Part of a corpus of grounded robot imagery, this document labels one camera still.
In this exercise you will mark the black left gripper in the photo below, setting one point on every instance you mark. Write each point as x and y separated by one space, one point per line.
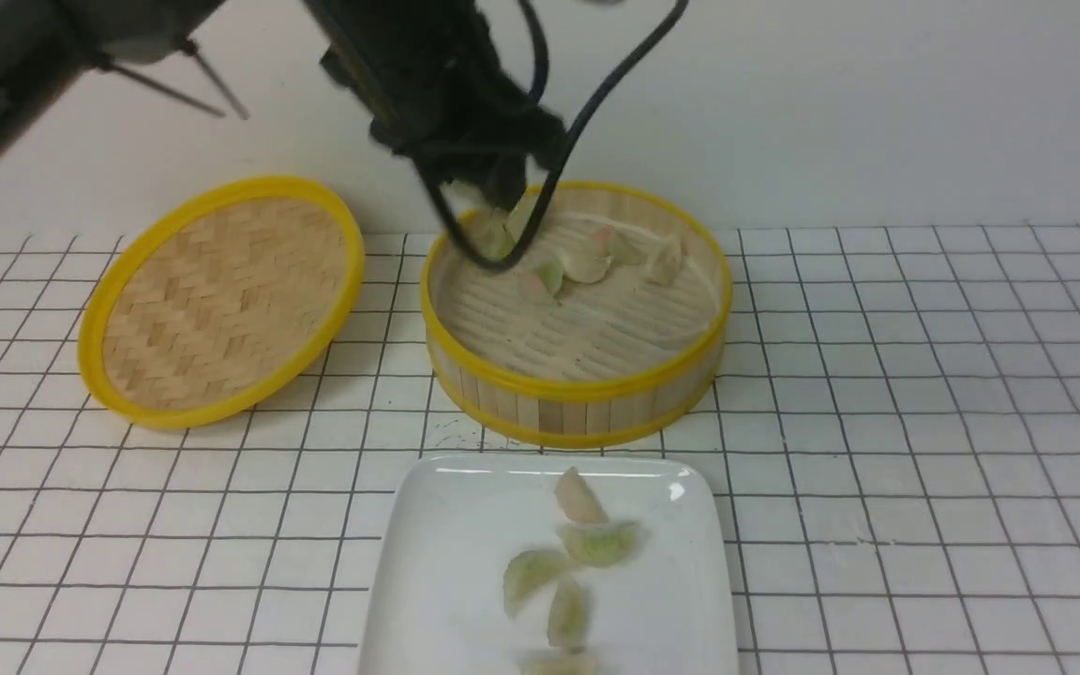
452 105

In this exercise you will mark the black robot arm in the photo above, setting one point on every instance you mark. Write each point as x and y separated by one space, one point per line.
352 21

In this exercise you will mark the pinkish dumpling on plate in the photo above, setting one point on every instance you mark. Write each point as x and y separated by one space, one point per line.
577 500

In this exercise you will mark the green curved dumpling on plate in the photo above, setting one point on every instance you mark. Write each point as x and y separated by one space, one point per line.
529 572

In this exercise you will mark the white square plate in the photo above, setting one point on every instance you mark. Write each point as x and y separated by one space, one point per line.
457 521

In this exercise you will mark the pale green dumpling on plate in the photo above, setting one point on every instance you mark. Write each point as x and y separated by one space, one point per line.
568 619

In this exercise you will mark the light green dumpling in steamer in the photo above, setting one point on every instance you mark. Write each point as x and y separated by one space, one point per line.
541 283

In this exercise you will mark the pale dumpling in steamer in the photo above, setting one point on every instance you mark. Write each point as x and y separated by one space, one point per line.
585 266

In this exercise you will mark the cream dumpling in steamer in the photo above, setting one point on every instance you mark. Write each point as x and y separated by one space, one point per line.
608 242

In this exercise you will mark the yellow-rimmed bamboo steamer lid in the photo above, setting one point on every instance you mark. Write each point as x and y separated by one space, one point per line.
222 302

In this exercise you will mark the white dumpling in steamer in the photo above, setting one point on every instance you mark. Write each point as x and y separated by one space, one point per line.
664 261

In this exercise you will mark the yellow-rimmed bamboo steamer basket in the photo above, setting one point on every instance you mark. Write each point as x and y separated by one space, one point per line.
596 365

